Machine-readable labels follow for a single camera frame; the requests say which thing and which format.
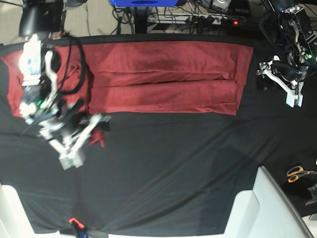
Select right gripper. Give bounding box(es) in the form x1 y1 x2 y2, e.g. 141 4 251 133
19 34 111 170

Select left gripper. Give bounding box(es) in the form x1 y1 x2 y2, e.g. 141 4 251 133
256 6 317 108

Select red long-sleeve shirt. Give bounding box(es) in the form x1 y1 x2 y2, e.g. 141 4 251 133
1 41 255 147

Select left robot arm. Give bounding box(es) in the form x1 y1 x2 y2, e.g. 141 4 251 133
257 0 317 108

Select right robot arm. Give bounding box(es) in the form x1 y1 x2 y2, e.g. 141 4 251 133
19 0 110 170

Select black table cloth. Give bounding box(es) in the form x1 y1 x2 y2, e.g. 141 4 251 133
0 34 317 237

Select white power strip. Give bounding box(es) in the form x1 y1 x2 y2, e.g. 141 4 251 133
148 12 245 26

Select blue clamp at bottom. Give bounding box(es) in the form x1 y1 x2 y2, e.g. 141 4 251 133
68 217 93 238

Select blue plastic box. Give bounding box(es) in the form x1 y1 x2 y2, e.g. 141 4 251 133
110 0 178 7

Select yellow-handled scissors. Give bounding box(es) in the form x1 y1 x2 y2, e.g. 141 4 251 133
286 166 317 183

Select white table frame right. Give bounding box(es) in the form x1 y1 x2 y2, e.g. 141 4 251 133
223 166 313 238

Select black stand post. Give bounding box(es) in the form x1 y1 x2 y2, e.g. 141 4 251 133
132 7 151 34

